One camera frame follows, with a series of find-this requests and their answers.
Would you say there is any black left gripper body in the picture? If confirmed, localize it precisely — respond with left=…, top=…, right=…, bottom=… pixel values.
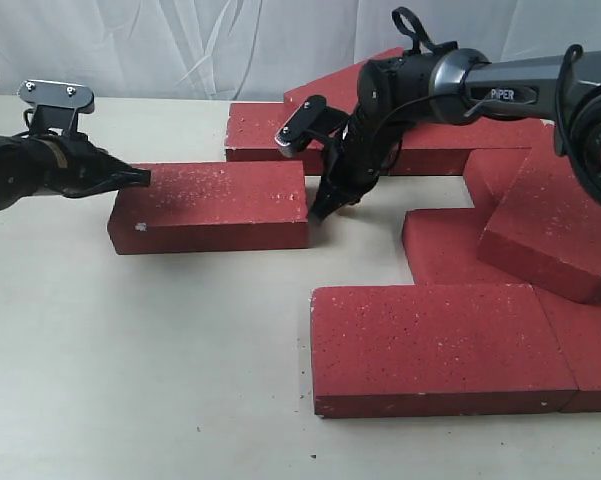
left=27, top=135, right=125, bottom=199

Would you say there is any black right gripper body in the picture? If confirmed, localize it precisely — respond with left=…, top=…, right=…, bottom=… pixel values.
left=319, top=107, right=405, bottom=200

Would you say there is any red brick with white chip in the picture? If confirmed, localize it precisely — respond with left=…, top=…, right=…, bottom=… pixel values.
left=107, top=161, right=309, bottom=255

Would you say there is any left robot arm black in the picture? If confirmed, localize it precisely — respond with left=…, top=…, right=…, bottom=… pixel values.
left=0, top=79, right=151, bottom=211

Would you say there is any angled red brick under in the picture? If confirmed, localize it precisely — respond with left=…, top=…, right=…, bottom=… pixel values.
left=463, top=148, right=530, bottom=215

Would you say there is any front large red brick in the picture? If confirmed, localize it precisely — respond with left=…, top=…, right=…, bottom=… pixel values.
left=310, top=284, right=578, bottom=418

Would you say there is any white backdrop curtain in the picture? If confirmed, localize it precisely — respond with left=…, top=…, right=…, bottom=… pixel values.
left=0, top=0, right=601, bottom=100

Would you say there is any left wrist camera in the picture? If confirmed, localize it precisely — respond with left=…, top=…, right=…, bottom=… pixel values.
left=17, top=79, right=95, bottom=138

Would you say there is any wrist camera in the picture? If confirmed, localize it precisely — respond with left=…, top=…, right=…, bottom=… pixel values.
left=274, top=95, right=350, bottom=158
left=17, top=79, right=95, bottom=138

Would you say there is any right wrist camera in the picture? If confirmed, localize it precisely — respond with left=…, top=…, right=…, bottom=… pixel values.
left=274, top=95, right=350, bottom=158

